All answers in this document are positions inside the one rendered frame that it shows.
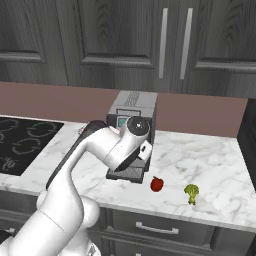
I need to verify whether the silver cupboard handle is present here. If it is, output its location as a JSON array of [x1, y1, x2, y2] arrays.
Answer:
[[158, 7, 169, 80], [179, 7, 194, 81]]

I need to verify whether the black hob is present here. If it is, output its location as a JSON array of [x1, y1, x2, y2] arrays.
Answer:
[[0, 115, 65, 177]]

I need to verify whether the dark fridge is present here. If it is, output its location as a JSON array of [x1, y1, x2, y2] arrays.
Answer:
[[236, 97, 256, 195]]

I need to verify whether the red bell pepper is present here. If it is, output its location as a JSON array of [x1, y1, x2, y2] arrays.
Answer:
[[149, 176, 165, 193]]

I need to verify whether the grey coffee machine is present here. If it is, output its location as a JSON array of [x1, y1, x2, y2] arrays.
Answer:
[[105, 89, 160, 184]]

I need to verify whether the dark grey drawer front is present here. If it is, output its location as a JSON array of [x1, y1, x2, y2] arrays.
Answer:
[[99, 233, 214, 256], [0, 189, 46, 236], [110, 209, 218, 248]]

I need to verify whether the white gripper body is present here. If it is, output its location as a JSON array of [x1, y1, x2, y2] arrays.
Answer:
[[137, 140, 154, 162]]

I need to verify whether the green broccoli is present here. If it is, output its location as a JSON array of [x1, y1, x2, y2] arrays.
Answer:
[[183, 183, 201, 206]]

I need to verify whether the dark grey wood cupboard door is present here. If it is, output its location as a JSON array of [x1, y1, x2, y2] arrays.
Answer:
[[171, 0, 256, 100], [0, 0, 69, 87], [54, 0, 177, 94]]

